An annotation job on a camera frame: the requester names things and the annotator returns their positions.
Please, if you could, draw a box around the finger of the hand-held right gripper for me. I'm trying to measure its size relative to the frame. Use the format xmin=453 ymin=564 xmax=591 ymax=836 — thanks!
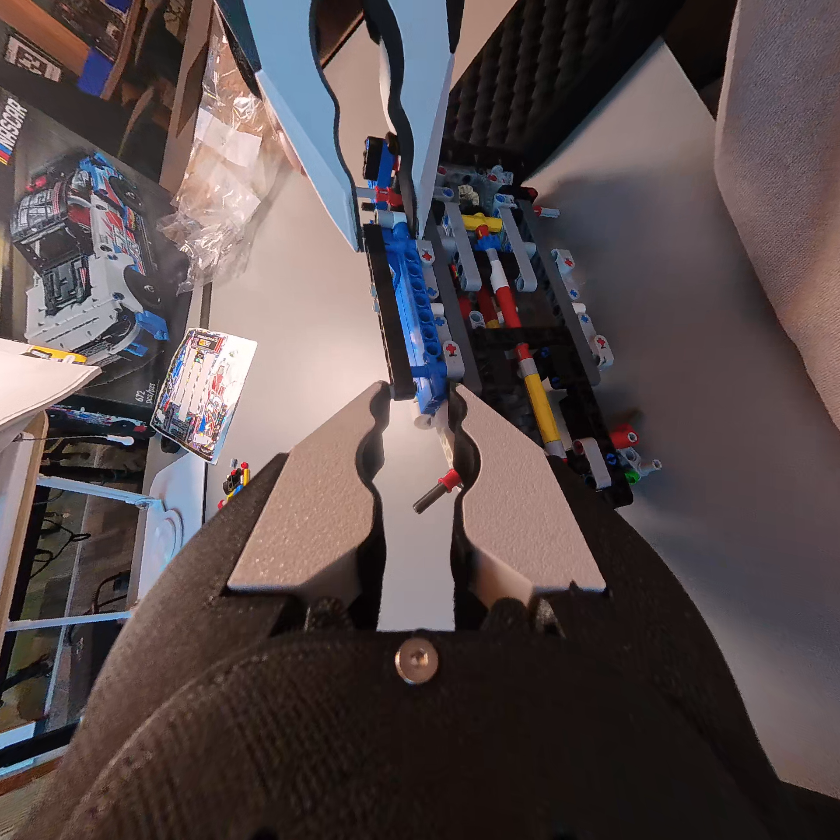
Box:
xmin=363 ymin=0 xmax=457 ymax=225
xmin=243 ymin=0 xmax=366 ymax=256

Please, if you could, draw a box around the pile of multicoloured lego pieces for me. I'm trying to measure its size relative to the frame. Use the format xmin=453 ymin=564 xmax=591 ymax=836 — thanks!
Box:
xmin=218 ymin=458 xmax=255 ymax=511

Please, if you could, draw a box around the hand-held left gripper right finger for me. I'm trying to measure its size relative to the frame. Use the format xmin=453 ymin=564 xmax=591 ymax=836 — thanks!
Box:
xmin=451 ymin=382 xmax=609 ymax=611

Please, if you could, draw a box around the clear plastic bag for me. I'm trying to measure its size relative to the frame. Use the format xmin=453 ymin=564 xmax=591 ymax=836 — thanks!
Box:
xmin=187 ymin=26 xmax=290 ymax=172
xmin=157 ymin=125 xmax=299 ymax=298

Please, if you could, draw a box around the thin white cable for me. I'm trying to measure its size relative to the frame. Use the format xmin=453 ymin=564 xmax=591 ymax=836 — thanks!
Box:
xmin=36 ymin=432 xmax=140 ymax=450

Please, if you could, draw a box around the partly built lego car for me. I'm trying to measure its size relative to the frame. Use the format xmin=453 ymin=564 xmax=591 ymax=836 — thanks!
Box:
xmin=361 ymin=134 xmax=664 ymax=514

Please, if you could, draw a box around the white instruction booklet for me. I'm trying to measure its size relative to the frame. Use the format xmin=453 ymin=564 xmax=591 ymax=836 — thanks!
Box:
xmin=0 ymin=338 xmax=104 ymax=448

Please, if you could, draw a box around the shiny sticker sheet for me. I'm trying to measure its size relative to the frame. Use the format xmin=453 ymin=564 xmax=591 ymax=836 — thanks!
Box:
xmin=150 ymin=326 xmax=259 ymax=467

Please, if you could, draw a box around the white stand base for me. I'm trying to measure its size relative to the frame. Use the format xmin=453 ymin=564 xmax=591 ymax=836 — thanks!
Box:
xmin=0 ymin=413 xmax=210 ymax=634

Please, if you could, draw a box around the black lego beam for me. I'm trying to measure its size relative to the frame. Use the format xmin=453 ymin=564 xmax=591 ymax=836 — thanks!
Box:
xmin=363 ymin=222 xmax=420 ymax=403

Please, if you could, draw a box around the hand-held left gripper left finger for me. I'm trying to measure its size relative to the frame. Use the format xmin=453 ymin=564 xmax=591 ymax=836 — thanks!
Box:
xmin=225 ymin=381 xmax=392 ymax=611

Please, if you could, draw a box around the black mesh office chair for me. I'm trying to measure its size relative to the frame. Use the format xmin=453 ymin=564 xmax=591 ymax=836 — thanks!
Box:
xmin=446 ymin=0 xmax=729 ymax=188

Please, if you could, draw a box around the black lego set box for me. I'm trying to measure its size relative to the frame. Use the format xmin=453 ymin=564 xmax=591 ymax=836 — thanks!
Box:
xmin=0 ymin=85 xmax=198 ymax=424

